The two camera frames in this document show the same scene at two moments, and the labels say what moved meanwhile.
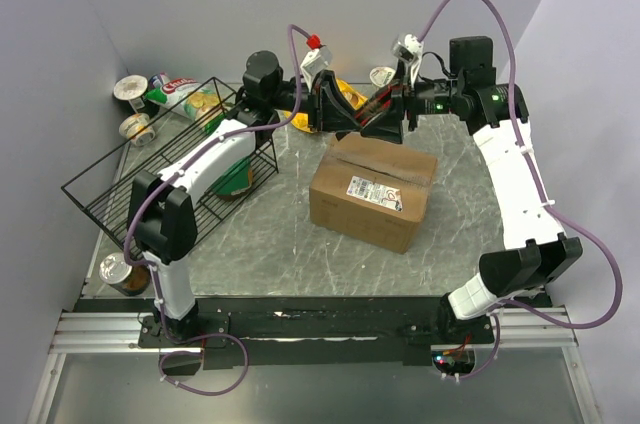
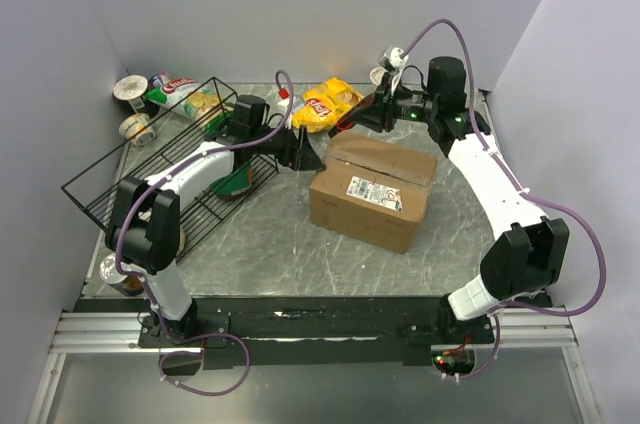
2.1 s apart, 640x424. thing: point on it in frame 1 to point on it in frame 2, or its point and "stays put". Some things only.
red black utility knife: [378, 102] stays put
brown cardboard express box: [372, 190] stays put
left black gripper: [335, 113] to [307, 158]
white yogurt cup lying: [137, 127] stays put
